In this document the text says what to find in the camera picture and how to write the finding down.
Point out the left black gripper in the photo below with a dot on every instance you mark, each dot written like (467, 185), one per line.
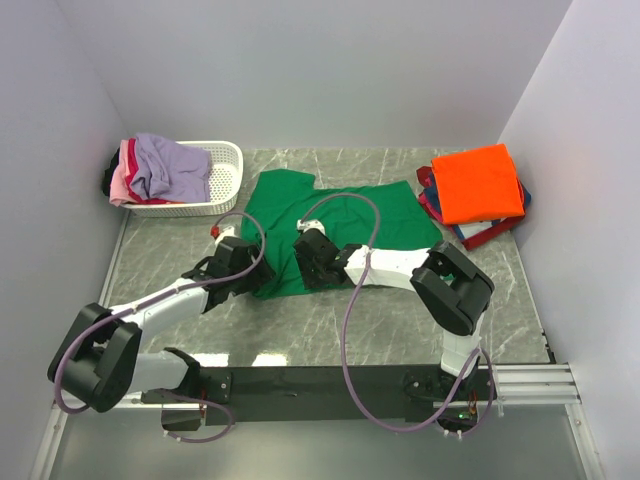
(260, 275)

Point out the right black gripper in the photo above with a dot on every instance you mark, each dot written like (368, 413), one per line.
(308, 280)

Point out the green t shirt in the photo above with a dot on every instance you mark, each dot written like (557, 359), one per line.
(282, 197)

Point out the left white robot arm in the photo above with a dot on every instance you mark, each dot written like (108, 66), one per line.
(99, 361)

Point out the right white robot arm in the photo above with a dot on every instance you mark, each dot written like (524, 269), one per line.
(453, 289)

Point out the white plastic laundry basket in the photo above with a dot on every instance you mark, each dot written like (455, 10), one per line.
(224, 180)

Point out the lilac t shirt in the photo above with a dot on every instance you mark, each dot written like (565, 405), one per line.
(197, 172)

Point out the pink t shirt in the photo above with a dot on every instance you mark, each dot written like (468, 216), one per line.
(118, 190)

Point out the magenta t shirt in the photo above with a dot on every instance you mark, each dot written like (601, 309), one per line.
(132, 165)

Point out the dark red folded t shirt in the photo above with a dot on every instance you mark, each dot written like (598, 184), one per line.
(426, 178)

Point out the black t shirt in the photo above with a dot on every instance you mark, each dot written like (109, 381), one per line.
(109, 173)

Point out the white folded t shirt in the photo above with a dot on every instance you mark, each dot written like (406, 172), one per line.
(469, 230)

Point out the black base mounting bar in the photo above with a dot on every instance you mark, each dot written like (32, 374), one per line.
(404, 395)

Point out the orange folded t shirt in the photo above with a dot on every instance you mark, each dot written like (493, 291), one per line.
(478, 185)

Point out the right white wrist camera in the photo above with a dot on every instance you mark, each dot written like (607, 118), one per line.
(305, 225)

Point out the aluminium rail frame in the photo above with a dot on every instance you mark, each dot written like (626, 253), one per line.
(535, 428)

